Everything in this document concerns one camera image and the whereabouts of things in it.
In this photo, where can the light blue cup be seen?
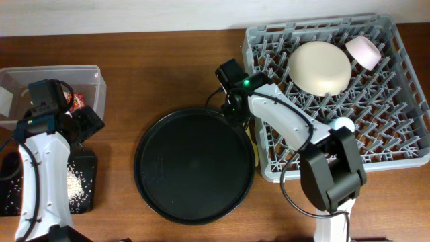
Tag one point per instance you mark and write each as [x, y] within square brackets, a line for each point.
[342, 122]

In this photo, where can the pink bowl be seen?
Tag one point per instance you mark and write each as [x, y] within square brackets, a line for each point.
[364, 52]

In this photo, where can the round black tray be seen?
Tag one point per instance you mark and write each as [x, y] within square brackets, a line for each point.
[192, 167]

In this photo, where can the white rice pile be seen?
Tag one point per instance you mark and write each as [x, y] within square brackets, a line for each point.
[80, 192]

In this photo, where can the clear plastic waste bin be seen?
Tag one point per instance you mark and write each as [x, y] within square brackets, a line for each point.
[16, 100]

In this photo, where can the black rectangular tray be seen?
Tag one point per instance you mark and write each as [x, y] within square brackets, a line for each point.
[85, 159]

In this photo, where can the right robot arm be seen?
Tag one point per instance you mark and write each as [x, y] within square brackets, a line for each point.
[331, 169]

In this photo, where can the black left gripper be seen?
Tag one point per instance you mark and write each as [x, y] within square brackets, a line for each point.
[91, 121]

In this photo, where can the yellow plastic spoon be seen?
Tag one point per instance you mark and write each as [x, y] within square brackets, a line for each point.
[254, 146]

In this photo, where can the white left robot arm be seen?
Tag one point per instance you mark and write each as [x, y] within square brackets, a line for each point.
[45, 138]

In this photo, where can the red snack wrapper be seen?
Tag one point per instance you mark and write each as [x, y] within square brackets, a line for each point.
[78, 101]

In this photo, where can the large cream bowl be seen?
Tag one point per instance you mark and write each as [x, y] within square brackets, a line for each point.
[320, 68]

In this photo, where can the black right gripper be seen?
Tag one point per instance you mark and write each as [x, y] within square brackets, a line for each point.
[228, 113]

